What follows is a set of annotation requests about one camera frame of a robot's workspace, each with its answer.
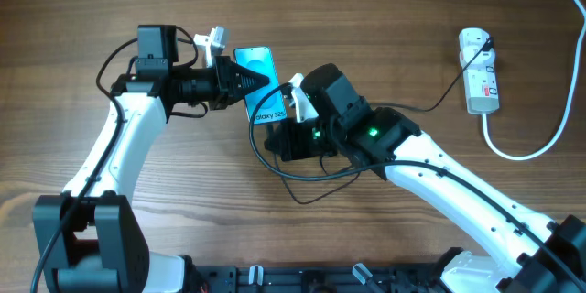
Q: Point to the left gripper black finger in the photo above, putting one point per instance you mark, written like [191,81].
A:
[250,95]
[245,80]

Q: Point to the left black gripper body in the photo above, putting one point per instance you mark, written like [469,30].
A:
[225,92]

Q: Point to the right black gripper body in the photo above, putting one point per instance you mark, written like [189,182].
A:
[306,138]

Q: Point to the teal screen Galaxy smartphone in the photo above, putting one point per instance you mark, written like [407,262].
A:
[260,60]

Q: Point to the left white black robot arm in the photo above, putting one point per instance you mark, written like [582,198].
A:
[88,236]

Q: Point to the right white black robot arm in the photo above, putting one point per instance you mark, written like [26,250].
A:
[523,250]

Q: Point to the white power strip socket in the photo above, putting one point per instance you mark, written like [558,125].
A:
[477,58]

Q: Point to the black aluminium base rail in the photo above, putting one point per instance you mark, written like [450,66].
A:
[259,279]

